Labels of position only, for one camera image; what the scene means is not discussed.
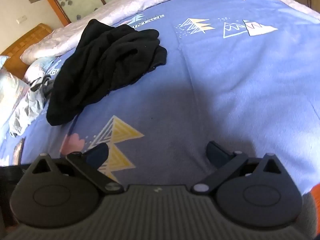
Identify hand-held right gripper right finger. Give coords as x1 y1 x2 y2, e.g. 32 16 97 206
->
191 141 288 195

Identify large pale printed pillow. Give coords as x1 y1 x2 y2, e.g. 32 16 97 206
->
0 55 30 140

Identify wooden headboard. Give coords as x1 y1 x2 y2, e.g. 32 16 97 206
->
0 23 53 80

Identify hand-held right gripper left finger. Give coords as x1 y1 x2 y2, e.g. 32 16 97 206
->
27 142 125 194

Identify white quilt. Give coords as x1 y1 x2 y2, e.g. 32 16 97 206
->
20 0 320 64

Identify wardrobe with frosted glass doors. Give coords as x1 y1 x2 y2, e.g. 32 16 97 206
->
36 0 155 27

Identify person's orange grey clothing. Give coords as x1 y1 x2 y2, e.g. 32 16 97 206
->
301 183 320 240

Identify grey garment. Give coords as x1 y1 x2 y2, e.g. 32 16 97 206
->
9 75 54 138

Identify blue printed bed sheet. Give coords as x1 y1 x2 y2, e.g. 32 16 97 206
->
0 0 320 195

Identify small pale pillow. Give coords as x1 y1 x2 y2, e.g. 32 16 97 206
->
24 56 62 84

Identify black pants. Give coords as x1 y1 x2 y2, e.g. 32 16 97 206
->
46 19 167 127

